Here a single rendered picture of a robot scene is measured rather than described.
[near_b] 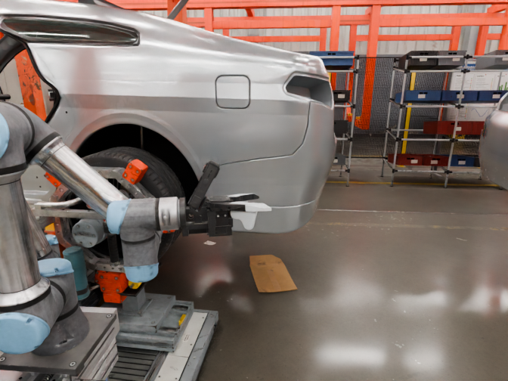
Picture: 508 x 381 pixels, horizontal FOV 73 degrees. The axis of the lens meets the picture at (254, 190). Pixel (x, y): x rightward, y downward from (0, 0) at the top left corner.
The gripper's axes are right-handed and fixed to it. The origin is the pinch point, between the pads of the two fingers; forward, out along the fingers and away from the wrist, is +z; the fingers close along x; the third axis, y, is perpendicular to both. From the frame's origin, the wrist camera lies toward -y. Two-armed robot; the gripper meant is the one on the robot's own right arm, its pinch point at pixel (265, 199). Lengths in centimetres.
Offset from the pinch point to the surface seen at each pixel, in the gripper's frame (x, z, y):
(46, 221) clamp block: -82, -82, 21
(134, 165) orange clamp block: -86, -44, -2
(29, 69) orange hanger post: -385, -208, -98
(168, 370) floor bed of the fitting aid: -88, -35, 105
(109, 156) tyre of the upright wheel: -99, -58, -6
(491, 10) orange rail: -710, 716, -304
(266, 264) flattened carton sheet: -201, 40, 96
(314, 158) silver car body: -86, 42, -3
